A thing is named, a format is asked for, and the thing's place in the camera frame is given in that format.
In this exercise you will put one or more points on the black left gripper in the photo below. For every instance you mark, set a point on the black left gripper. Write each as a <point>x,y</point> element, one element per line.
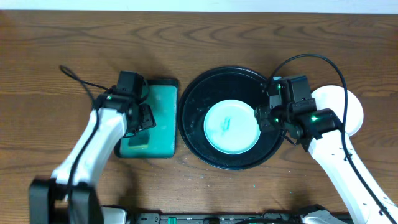
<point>146,118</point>

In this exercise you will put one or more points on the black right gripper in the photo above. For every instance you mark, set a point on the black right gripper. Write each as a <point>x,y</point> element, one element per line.
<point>262,118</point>

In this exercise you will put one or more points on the green yellow scrub sponge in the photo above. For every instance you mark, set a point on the green yellow scrub sponge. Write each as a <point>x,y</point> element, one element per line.
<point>139,140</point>

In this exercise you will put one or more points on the white pink plate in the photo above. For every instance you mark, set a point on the white pink plate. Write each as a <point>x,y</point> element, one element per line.
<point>333,97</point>

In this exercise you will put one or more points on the mint green plate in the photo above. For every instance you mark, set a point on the mint green plate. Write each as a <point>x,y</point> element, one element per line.
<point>230,127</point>

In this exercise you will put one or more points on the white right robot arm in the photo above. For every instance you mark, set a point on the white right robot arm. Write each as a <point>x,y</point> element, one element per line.
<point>322,122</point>

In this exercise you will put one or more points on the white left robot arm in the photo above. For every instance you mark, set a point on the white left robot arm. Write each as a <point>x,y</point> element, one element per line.
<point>69,196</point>

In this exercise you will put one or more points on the black rectangular soapy water tray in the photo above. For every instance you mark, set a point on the black rectangular soapy water tray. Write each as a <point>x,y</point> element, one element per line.
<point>163,99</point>

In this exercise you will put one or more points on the round black serving tray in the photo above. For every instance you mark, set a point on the round black serving tray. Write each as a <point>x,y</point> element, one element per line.
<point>214,86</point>

